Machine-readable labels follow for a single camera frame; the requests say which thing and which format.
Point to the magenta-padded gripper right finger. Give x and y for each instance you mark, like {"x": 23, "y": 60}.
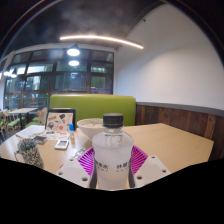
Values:
{"x": 150, "y": 170}

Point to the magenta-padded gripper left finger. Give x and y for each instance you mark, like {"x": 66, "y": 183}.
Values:
{"x": 71, "y": 171}

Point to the clear black-capped water bottle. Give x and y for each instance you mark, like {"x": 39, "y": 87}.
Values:
{"x": 111, "y": 156}

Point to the small white handheld device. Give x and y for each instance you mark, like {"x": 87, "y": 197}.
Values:
{"x": 62, "y": 144}

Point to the white sticker sheet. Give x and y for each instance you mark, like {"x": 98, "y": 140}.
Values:
{"x": 56, "y": 135}

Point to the small blue-capped bottle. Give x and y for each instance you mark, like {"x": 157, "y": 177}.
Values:
{"x": 71, "y": 131}

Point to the speckled ceramic mug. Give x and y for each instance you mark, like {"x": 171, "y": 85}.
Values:
{"x": 31, "y": 153}

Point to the white bowl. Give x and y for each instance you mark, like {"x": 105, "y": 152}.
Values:
{"x": 88, "y": 130}

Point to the sticker-covered laptop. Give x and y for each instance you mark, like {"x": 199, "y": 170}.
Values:
{"x": 60, "y": 120}

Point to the white paper sheet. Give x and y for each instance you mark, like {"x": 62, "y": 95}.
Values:
{"x": 29, "y": 132}

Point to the green upholstered bench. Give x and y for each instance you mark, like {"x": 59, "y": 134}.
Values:
{"x": 90, "y": 105}

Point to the wooden green-seated chairs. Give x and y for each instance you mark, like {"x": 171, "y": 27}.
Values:
{"x": 12, "y": 122}

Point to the light wooden dining table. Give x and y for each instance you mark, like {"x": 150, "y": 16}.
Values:
{"x": 21, "y": 110}

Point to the round pendant lamps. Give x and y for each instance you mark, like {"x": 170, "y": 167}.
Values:
{"x": 73, "y": 51}

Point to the long linear ceiling light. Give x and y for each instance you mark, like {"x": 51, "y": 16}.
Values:
{"x": 100, "y": 37}

